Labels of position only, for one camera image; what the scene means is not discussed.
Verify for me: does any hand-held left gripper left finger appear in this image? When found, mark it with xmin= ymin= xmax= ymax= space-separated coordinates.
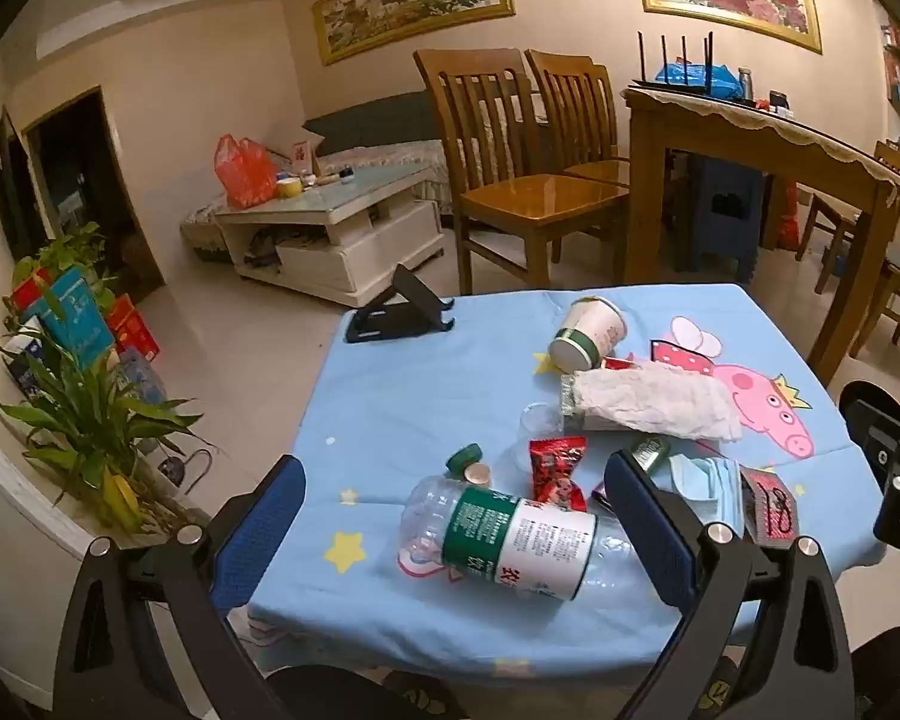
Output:
xmin=52 ymin=454 xmax=308 ymax=720

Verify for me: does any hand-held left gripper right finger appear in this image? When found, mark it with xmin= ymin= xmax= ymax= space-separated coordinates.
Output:
xmin=604 ymin=450 xmax=856 ymax=720

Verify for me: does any blue face mask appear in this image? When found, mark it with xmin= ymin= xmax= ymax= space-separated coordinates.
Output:
xmin=649 ymin=454 xmax=747 ymax=533

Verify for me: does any clear plastic bottle green label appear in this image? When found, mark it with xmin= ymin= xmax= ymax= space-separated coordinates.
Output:
xmin=399 ymin=474 xmax=638 ymax=601

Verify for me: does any white tissue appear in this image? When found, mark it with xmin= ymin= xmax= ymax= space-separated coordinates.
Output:
xmin=574 ymin=360 xmax=743 ymax=442

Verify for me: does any small green packet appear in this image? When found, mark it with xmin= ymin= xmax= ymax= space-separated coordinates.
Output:
xmin=621 ymin=435 xmax=672 ymax=473

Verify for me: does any red snack wrapper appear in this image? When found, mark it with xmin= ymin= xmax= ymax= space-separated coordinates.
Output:
xmin=529 ymin=435 xmax=590 ymax=515

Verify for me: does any red black patterned packet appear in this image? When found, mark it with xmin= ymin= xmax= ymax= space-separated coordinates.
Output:
xmin=741 ymin=465 xmax=800 ymax=545

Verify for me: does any clear plastic cup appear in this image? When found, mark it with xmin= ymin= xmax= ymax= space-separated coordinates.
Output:
xmin=516 ymin=401 xmax=571 ymax=473

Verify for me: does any white green paper cup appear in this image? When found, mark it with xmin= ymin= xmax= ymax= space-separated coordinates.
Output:
xmin=547 ymin=296 xmax=629 ymax=374

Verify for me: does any green potted plant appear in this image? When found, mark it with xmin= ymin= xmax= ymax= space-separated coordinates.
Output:
xmin=0 ymin=300 xmax=218 ymax=533

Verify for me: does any blue printed tablecloth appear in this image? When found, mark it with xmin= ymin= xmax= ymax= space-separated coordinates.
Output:
xmin=244 ymin=283 xmax=890 ymax=691

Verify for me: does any black phone stand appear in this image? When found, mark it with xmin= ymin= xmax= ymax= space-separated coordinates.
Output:
xmin=345 ymin=264 xmax=457 ymax=344

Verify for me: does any red box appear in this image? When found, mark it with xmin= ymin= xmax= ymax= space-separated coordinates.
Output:
xmin=109 ymin=294 xmax=162 ymax=361

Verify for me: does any blue box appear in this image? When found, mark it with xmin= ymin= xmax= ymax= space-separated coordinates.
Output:
xmin=22 ymin=266 xmax=117 ymax=372

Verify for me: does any white coffee table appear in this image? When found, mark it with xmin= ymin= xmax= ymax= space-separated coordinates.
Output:
xmin=214 ymin=165 xmax=447 ymax=308

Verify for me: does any blue plastic stool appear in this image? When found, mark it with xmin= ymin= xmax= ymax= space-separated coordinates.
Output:
xmin=690 ymin=154 xmax=766 ymax=282

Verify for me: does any wooden dining table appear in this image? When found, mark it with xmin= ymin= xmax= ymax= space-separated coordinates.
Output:
xmin=621 ymin=86 xmax=900 ymax=387

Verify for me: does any green leafy plant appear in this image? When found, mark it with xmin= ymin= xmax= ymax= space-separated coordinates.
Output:
xmin=4 ymin=223 xmax=117 ymax=316

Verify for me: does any red plastic bag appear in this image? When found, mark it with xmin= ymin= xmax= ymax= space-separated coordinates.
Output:
xmin=214 ymin=133 xmax=280 ymax=209

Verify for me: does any lace table cover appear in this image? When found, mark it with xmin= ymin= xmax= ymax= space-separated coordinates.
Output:
xmin=621 ymin=84 xmax=900 ymax=185

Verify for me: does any sofa with patterned cover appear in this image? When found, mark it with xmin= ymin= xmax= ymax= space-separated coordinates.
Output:
xmin=180 ymin=94 xmax=451 ymax=263

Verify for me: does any black television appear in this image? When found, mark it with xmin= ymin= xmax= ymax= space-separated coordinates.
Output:
xmin=0 ymin=106 xmax=46 ymax=263

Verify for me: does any black router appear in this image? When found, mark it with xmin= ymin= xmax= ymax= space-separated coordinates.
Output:
xmin=630 ymin=30 xmax=715 ymax=95

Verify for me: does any blue plastic bag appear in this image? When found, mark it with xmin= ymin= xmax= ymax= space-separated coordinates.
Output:
xmin=654 ymin=60 xmax=743 ymax=100

